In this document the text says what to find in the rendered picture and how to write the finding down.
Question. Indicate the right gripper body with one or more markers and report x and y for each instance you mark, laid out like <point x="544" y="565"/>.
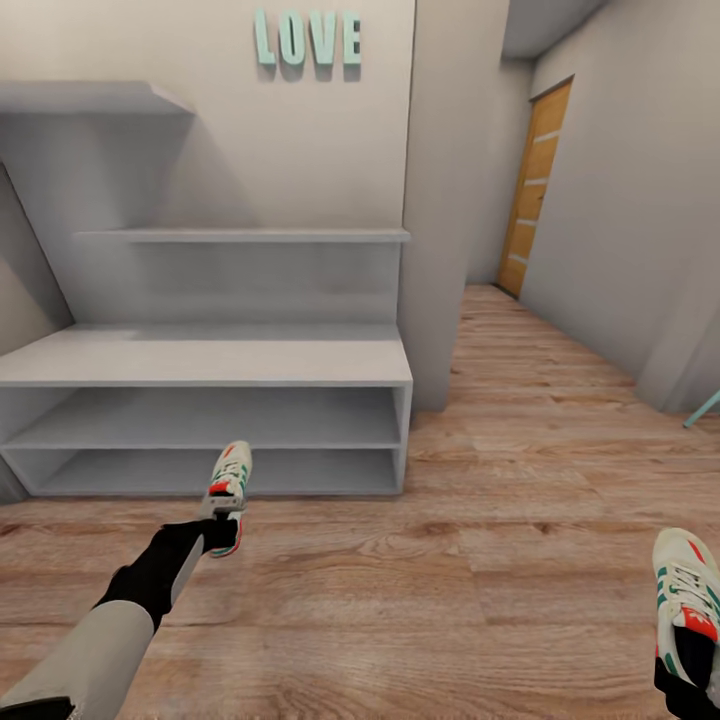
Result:
<point x="689" y="702"/>

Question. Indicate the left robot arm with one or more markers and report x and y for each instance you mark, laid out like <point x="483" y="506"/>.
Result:
<point x="88" y="675"/>

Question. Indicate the gym shoe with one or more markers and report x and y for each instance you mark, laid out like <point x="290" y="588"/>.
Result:
<point x="688" y="607"/>
<point x="230" y="477"/>

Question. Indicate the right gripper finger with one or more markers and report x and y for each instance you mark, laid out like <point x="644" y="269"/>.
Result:
<point x="661" y="675"/>

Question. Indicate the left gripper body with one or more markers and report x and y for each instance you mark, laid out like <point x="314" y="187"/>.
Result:
<point x="222" y="533"/>

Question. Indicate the door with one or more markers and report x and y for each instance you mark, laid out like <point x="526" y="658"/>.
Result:
<point x="540" y="146"/>

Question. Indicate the decorative sign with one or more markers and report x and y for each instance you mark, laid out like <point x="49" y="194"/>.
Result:
<point x="293" y="38"/>

